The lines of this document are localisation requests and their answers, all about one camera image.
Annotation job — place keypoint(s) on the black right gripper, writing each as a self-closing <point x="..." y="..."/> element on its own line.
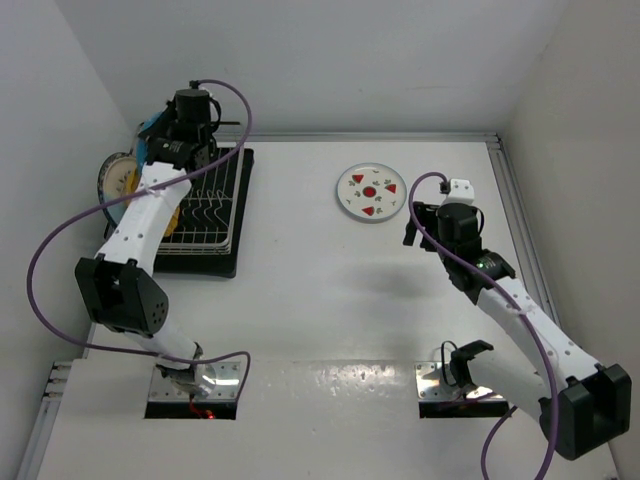
<point x="426" y="214"/>

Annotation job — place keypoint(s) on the blue and beige plate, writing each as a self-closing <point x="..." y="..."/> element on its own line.
<point x="117" y="192"/>

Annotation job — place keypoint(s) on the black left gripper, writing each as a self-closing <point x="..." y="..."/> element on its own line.
<point x="153" y="131"/>

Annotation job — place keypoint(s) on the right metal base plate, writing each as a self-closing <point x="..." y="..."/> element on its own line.
<point x="431" y="387"/>

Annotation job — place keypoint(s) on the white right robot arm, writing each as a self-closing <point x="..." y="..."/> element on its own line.
<point x="579" y="403"/>

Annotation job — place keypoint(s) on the white wire dish rack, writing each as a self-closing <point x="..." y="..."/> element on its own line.
<point x="208" y="214"/>

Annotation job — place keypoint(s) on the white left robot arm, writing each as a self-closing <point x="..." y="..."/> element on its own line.
<point x="117" y="285"/>

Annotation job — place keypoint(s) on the watermelon pattern white plate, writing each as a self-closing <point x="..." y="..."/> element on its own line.
<point x="371" y="192"/>

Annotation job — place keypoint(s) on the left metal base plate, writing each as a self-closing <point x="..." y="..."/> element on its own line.
<point x="216" y="382"/>

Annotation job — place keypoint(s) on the black drip tray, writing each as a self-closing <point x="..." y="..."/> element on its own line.
<point x="235" y="250"/>

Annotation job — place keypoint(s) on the blue floral white plate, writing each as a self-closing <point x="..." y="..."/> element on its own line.
<point x="102" y="175"/>

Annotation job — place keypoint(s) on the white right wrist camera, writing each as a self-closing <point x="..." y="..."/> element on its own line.
<point x="457" y="191"/>

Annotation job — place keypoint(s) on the metal base plate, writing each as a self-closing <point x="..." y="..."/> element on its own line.
<point x="216" y="382"/>
<point x="431" y="387"/>

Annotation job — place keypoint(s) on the blue polka dot plate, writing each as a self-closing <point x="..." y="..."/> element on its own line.
<point x="140" y="143"/>

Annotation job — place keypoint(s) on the yellow polka dot plate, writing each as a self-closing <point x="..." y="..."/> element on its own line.
<point x="153" y="213"/>

